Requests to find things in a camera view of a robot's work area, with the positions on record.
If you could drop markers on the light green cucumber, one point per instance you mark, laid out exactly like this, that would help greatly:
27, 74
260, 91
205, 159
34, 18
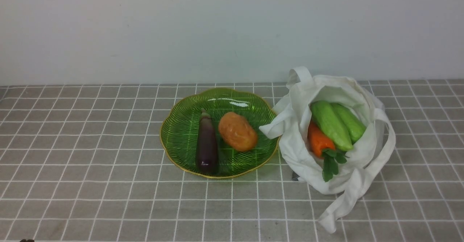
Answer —
355, 127
331, 125

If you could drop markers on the white cloth tote bag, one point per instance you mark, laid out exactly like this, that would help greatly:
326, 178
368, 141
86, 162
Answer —
365, 161

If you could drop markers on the orange-brown potato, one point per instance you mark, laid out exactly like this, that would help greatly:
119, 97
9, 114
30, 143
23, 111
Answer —
237, 132

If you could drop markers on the green glass plate gold rim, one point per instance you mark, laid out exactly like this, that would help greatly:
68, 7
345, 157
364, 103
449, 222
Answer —
179, 132

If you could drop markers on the dark purple eggplant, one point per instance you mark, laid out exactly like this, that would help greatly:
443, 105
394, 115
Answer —
207, 158

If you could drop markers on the orange carrot with green leaves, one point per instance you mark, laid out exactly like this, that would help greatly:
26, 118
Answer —
324, 148

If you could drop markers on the grey checked tablecloth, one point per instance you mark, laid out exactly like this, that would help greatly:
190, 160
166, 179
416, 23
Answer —
85, 163

